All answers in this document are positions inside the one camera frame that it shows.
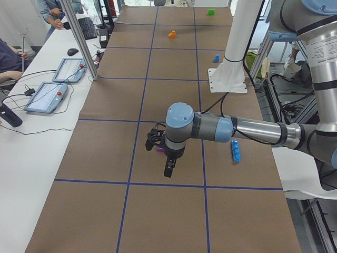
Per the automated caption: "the white plastic chair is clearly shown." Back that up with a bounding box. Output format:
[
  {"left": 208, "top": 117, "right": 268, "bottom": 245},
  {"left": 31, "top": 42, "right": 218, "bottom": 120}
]
[{"left": 272, "top": 147, "right": 336, "bottom": 200}]

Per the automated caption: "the near blue teach pendant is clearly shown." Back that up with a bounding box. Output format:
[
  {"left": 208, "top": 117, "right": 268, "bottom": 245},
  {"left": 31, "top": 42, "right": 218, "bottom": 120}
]
[{"left": 24, "top": 82, "right": 68, "bottom": 113}]

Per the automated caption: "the blue teach pendant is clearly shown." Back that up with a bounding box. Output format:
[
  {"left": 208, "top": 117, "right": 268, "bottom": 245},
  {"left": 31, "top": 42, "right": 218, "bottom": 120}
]
[
  {"left": 52, "top": 57, "right": 86, "bottom": 83},
  {"left": 24, "top": 82, "right": 68, "bottom": 113}
]

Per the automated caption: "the brown paper table mat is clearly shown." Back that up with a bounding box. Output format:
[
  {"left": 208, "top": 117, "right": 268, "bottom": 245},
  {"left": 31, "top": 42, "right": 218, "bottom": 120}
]
[{"left": 26, "top": 7, "right": 301, "bottom": 252}]

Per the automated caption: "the long blue toy block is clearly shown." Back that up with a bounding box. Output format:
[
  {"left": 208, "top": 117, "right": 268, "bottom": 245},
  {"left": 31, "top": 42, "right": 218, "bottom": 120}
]
[{"left": 231, "top": 139, "right": 241, "bottom": 162}]

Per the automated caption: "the orange trapezoid block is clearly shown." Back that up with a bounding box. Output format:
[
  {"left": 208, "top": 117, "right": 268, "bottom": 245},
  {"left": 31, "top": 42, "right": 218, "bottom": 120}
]
[{"left": 168, "top": 30, "right": 176, "bottom": 38}]

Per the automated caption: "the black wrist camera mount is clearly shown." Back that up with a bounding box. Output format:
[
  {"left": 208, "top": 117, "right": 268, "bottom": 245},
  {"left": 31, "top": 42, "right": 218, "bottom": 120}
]
[{"left": 145, "top": 128, "right": 165, "bottom": 151}]

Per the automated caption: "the black remote handset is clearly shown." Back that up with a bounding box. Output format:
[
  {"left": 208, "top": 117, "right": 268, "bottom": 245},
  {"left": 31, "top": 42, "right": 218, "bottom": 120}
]
[{"left": 1, "top": 104, "right": 23, "bottom": 127}]

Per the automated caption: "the aluminium frame post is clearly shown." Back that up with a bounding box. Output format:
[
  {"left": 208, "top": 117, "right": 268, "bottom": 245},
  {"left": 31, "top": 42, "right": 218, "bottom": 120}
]
[{"left": 60, "top": 0, "right": 98, "bottom": 80}]

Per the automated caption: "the standing person in grey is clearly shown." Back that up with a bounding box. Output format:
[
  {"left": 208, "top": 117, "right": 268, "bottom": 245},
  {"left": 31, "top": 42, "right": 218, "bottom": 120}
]
[{"left": 36, "top": 0, "right": 84, "bottom": 40}]

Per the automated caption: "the white camera mast with base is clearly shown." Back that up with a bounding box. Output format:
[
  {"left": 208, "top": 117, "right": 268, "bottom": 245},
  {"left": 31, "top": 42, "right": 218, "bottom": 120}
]
[{"left": 208, "top": 0, "right": 263, "bottom": 93}]

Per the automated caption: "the far blue teach pendant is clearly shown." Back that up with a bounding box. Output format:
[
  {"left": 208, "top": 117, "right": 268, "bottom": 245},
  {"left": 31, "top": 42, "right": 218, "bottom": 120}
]
[{"left": 52, "top": 57, "right": 86, "bottom": 83}]

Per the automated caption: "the black keyboard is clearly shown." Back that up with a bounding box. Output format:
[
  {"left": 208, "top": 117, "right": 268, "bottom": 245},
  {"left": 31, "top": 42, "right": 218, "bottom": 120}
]
[{"left": 77, "top": 17, "right": 97, "bottom": 40}]

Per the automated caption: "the seated person in dark shirt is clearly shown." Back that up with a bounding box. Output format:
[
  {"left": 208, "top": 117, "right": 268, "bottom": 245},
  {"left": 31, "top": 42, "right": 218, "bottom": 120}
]
[{"left": 1, "top": 40, "right": 32, "bottom": 83}]

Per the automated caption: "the green toy block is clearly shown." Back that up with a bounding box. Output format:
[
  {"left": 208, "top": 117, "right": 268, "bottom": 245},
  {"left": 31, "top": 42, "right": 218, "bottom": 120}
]
[{"left": 207, "top": 8, "right": 215, "bottom": 16}]

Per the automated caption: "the black computer mouse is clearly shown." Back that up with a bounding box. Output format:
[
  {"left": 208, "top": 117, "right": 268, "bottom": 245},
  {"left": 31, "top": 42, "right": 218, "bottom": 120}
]
[{"left": 67, "top": 48, "right": 79, "bottom": 56}]

